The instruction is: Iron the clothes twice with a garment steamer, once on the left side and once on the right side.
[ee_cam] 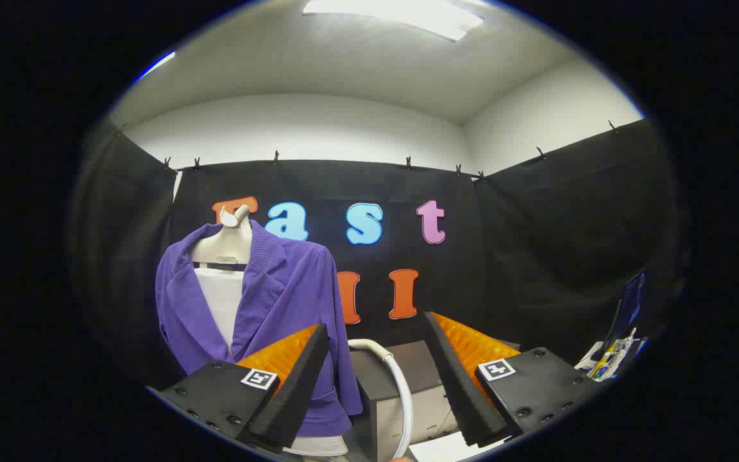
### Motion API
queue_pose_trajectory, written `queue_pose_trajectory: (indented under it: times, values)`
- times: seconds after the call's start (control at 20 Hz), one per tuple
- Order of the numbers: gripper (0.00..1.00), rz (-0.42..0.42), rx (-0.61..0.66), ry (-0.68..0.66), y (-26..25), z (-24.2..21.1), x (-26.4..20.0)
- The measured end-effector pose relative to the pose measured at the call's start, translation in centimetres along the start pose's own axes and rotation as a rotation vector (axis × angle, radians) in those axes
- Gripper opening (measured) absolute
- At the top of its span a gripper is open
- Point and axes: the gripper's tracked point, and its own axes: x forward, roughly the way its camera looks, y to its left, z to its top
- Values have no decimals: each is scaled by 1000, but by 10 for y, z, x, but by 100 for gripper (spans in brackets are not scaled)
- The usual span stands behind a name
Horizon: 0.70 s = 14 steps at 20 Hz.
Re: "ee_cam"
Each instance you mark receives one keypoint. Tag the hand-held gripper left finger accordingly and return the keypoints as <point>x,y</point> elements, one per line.
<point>299,385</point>

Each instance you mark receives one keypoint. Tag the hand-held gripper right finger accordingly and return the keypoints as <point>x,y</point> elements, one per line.
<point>462,385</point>

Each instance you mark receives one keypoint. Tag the white garment steamer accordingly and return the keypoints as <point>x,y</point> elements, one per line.
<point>402,385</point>

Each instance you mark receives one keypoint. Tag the purple ribbed jacket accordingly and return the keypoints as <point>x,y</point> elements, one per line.
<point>280,289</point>

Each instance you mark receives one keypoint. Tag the white clothes hanger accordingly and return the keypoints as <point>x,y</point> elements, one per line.
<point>228,244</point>

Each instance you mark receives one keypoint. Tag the grey cabinet with drawers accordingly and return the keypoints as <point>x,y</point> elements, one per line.
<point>430,410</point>

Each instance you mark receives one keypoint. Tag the white paper sheet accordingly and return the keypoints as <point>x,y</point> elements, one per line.
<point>440,449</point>

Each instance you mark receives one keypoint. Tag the white tray of tools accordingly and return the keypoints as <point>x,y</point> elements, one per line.
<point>613,359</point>

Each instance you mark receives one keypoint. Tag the dark monitor screen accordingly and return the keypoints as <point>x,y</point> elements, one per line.
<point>629,308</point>

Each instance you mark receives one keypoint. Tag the row of black clips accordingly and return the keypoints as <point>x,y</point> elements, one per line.
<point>276,157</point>

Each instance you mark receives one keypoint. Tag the ceiling light panel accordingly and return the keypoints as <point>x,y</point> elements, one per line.
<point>401,16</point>

